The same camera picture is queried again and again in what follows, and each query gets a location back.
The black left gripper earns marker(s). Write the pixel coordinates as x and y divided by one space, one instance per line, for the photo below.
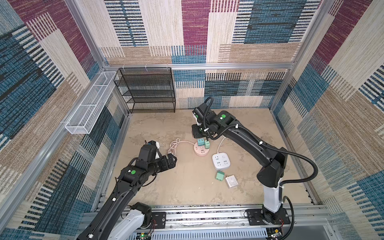
171 163

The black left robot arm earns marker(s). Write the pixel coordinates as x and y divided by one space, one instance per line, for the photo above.
105 225

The white square power strip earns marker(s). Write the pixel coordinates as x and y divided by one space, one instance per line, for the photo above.
221 161

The pink round power strip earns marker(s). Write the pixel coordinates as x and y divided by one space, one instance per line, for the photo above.
200 151

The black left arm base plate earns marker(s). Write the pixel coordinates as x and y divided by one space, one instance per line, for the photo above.
154 220

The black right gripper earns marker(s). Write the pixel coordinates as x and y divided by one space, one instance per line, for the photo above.
195 133

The white mesh wall basket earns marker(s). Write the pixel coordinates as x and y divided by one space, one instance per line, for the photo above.
87 113

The teal usb charger plug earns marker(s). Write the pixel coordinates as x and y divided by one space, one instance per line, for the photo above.
201 142

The white usb charger plug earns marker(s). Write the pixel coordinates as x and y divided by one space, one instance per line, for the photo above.
231 181

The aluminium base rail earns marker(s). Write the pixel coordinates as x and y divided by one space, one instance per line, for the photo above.
228 222

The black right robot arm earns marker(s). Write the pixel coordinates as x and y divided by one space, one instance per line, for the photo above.
273 162

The black wire shelf rack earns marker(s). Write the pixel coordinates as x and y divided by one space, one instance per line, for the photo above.
147 90

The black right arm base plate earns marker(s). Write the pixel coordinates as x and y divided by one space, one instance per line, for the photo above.
255 216

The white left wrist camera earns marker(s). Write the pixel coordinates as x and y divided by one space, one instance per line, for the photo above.
157 148

